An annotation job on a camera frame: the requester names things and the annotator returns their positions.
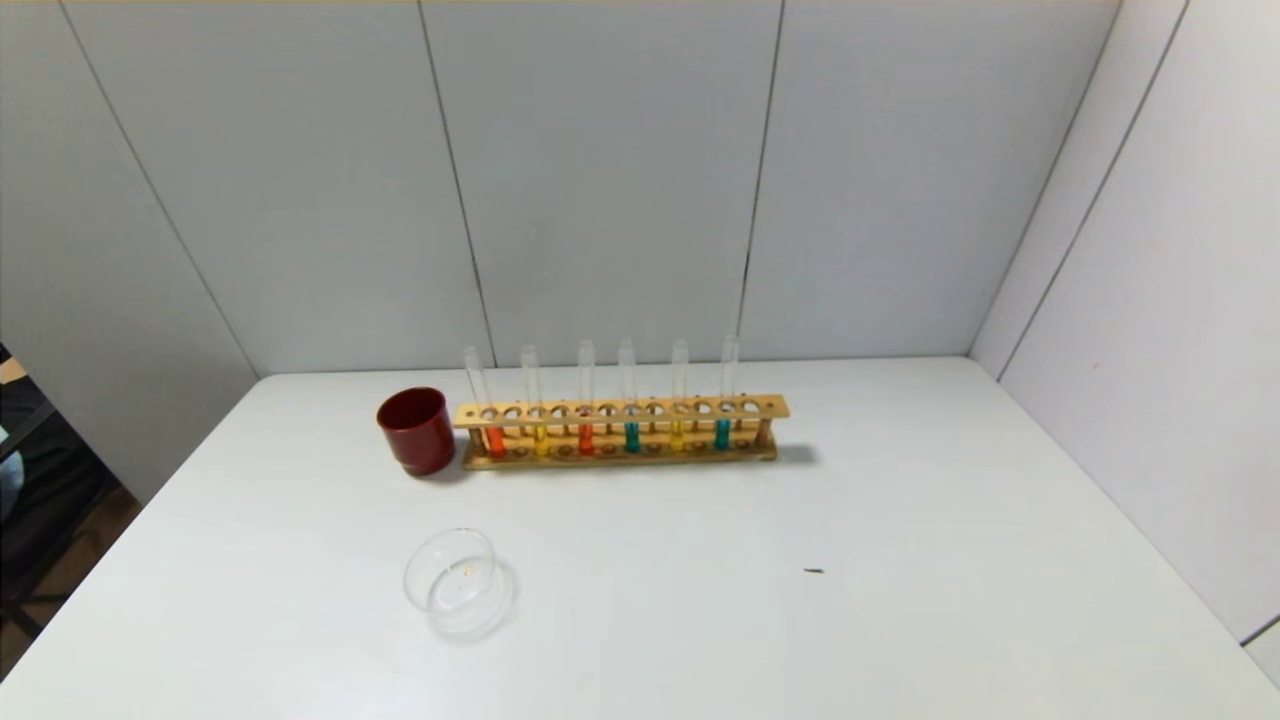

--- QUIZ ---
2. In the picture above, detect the test tube with yellow pigment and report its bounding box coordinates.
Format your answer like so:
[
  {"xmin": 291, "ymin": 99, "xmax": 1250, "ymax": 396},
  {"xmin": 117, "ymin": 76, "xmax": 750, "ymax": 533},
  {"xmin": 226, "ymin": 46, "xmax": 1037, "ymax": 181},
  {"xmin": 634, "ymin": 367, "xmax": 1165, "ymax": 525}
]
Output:
[
  {"xmin": 519, "ymin": 345, "xmax": 551, "ymax": 457},
  {"xmin": 670, "ymin": 339, "xmax": 691, "ymax": 452}
]

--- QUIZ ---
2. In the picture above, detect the test tube with red pigment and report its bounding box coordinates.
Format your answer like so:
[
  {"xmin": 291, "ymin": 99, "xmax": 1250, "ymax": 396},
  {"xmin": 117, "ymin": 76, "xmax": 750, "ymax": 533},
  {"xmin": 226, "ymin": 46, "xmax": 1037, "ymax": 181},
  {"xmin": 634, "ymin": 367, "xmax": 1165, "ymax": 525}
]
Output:
[
  {"xmin": 463, "ymin": 346, "xmax": 506, "ymax": 459},
  {"xmin": 577, "ymin": 339, "xmax": 597, "ymax": 457}
]

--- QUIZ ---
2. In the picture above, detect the test tube with teal pigment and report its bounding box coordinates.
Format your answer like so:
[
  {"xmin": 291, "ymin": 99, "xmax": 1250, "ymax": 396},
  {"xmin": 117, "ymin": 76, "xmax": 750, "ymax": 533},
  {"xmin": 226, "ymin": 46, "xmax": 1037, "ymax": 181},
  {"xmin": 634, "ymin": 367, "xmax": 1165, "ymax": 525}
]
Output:
[
  {"xmin": 714, "ymin": 335, "xmax": 741, "ymax": 451},
  {"xmin": 617, "ymin": 339, "xmax": 641, "ymax": 454}
]

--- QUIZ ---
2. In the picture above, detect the wooden test tube rack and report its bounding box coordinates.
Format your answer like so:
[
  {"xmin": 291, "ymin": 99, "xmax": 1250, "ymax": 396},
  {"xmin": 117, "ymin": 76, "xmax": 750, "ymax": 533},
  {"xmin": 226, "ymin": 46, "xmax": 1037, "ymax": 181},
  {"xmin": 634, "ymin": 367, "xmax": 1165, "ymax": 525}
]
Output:
[{"xmin": 452, "ymin": 394, "xmax": 791, "ymax": 471}]

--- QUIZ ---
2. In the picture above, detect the dark red cup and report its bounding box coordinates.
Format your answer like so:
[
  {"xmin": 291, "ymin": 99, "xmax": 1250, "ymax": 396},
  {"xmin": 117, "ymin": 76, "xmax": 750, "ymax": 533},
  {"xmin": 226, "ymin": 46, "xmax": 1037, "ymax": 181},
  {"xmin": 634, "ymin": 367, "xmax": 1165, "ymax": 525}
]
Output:
[{"xmin": 376, "ymin": 387, "xmax": 458, "ymax": 477}]

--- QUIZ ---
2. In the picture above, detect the clear glass dish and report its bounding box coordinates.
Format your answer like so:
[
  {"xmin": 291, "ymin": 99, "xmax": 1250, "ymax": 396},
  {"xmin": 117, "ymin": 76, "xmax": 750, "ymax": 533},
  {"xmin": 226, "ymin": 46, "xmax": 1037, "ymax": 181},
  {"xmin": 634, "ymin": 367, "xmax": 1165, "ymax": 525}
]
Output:
[{"xmin": 402, "ymin": 528, "xmax": 517, "ymax": 639}]

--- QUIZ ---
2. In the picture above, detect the dark background furniture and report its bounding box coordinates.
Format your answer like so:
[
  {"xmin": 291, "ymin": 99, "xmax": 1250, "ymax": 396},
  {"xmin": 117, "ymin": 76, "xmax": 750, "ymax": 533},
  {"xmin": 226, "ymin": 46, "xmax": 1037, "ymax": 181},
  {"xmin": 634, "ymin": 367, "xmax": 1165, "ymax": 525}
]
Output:
[{"xmin": 0, "ymin": 340, "xmax": 131, "ymax": 681}]

